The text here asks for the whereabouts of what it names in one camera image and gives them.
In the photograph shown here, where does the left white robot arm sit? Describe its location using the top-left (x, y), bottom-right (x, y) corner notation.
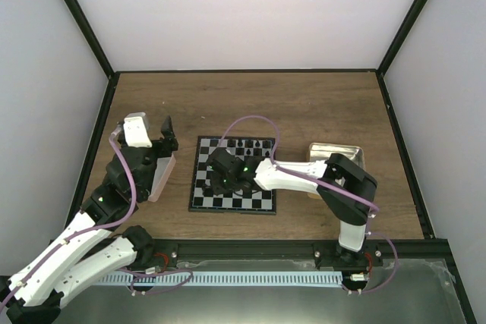
top-left (1, 112), bottom-right (178, 323)

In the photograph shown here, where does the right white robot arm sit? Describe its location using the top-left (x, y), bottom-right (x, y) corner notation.
top-left (206, 147), bottom-right (378, 266)

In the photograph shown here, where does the pink plastic tray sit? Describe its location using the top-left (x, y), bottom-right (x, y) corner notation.
top-left (148, 154), bottom-right (176, 202)

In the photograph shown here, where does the black and white chessboard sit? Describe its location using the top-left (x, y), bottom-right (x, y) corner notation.
top-left (188, 136), bottom-right (276, 215)

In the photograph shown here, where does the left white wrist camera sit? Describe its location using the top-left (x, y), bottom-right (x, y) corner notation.
top-left (123, 112), bottom-right (152, 148)

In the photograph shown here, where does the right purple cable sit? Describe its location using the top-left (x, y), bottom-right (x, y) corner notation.
top-left (218, 115), bottom-right (399, 294)

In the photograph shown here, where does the light blue cable duct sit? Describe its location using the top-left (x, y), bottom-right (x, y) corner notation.
top-left (96, 271), bottom-right (342, 288)

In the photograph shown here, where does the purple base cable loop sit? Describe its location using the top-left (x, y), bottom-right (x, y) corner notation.
top-left (128, 266), bottom-right (194, 297)

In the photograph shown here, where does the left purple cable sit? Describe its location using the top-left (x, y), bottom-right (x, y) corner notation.
top-left (0, 128), bottom-right (137, 308)

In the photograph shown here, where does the black aluminium frame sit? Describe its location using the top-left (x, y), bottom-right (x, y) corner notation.
top-left (18, 0), bottom-right (479, 324)

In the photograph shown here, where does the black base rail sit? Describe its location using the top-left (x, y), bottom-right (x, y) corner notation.
top-left (128, 239), bottom-right (454, 270)

